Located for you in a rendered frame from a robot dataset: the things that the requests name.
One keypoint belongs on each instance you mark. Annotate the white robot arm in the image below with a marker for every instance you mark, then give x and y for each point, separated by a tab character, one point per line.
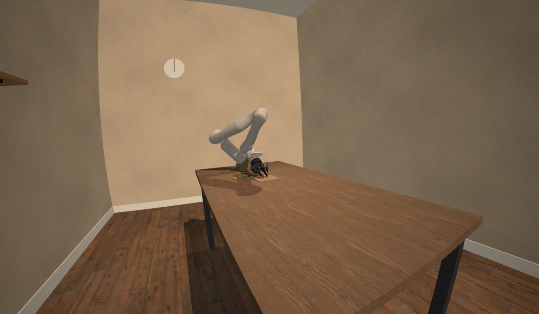
256	119

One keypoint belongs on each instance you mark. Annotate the tan square mat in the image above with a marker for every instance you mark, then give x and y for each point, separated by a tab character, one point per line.
268	178

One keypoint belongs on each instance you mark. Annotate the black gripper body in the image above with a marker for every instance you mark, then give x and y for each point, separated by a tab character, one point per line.
256	161

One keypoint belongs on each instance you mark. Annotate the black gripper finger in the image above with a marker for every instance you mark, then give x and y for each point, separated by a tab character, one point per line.
257	171
265	169

